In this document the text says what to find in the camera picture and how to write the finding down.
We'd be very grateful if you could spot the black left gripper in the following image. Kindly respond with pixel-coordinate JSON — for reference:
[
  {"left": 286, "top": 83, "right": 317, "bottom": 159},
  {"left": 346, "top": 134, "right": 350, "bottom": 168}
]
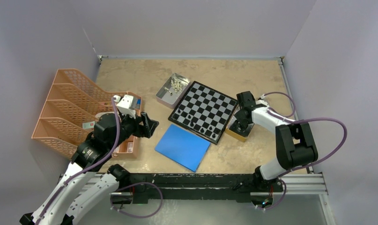
[{"left": 108, "top": 109, "right": 158, "bottom": 150}]

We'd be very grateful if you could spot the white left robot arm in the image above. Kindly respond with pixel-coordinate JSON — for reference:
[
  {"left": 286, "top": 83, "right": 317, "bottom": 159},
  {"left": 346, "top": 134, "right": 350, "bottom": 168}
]
[{"left": 19, "top": 112, "right": 159, "bottom": 225}]

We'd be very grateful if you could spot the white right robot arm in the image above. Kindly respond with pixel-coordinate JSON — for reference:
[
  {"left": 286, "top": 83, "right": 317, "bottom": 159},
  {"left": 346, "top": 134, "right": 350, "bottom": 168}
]
[{"left": 232, "top": 91, "right": 318, "bottom": 191}]

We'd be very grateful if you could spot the yellow tin with black pieces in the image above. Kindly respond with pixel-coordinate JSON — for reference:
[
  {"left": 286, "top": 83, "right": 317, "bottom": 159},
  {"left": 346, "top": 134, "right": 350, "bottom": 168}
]
[{"left": 225, "top": 116, "right": 254, "bottom": 142}]

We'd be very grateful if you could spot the pink tin with white pieces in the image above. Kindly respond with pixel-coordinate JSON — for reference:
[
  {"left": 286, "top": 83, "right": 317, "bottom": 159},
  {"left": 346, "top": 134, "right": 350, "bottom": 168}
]
[{"left": 156, "top": 73, "right": 191, "bottom": 109}]

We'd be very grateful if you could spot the white chess pieces pile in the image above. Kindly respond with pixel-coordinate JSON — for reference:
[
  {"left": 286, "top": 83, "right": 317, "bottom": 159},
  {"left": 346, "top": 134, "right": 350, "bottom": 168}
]
[{"left": 164, "top": 78, "right": 183, "bottom": 96}]

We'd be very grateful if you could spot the peach desk organizer tray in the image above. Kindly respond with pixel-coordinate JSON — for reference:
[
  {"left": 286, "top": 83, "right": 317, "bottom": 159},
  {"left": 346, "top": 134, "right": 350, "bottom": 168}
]
[{"left": 112, "top": 91, "right": 142, "bottom": 160}]

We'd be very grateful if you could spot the black white chessboard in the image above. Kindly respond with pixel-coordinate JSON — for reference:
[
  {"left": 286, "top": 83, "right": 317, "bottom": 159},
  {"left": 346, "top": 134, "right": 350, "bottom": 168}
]
[{"left": 168, "top": 81, "right": 237, "bottom": 145}]

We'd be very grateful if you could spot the blue mat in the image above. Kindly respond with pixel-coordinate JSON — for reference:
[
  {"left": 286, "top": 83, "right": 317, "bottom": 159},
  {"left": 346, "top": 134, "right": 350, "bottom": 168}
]
[{"left": 155, "top": 125, "right": 211, "bottom": 172}]

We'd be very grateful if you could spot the peach mesh file rack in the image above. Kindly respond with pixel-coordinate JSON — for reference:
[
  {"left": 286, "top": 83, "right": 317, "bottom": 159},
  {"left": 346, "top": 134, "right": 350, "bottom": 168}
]
[{"left": 31, "top": 69, "right": 116, "bottom": 158}]

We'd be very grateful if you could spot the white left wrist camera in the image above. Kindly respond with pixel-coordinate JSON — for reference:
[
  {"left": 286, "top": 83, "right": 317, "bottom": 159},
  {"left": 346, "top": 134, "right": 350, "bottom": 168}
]
[{"left": 113, "top": 94, "right": 138, "bottom": 119}]

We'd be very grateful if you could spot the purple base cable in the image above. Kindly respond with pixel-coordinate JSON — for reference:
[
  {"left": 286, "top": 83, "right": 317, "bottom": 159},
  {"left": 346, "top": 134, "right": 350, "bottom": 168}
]
[{"left": 109, "top": 181, "right": 163, "bottom": 218}]

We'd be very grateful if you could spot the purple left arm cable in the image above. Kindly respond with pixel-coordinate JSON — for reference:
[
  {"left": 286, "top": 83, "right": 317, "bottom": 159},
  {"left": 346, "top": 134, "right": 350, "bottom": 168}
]
[{"left": 35, "top": 97, "right": 121, "bottom": 225}]

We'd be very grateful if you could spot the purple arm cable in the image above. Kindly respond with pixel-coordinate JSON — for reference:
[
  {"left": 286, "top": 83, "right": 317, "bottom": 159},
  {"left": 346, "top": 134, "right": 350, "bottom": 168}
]
[
  {"left": 258, "top": 91, "right": 348, "bottom": 178},
  {"left": 35, "top": 97, "right": 121, "bottom": 225}
]

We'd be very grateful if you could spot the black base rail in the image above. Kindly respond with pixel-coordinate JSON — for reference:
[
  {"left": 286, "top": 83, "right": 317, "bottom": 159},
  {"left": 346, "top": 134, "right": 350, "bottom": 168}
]
[{"left": 117, "top": 173, "right": 284, "bottom": 206}]

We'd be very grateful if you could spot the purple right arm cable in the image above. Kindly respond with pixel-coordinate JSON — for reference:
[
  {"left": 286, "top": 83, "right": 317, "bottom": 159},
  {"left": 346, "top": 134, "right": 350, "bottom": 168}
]
[{"left": 258, "top": 91, "right": 348, "bottom": 178}]

